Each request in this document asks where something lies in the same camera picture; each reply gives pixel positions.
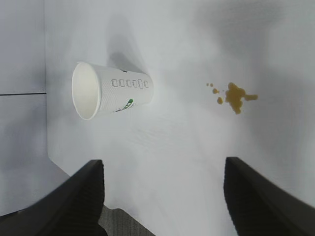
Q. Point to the large brown coffee spill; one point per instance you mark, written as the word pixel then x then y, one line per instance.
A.
pixel 235 97

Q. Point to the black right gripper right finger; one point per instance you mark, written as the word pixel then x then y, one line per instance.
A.
pixel 265 209

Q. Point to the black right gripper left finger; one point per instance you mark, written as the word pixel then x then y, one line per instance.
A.
pixel 61 211

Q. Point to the white paper coffee cup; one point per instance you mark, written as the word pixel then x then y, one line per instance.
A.
pixel 110 96

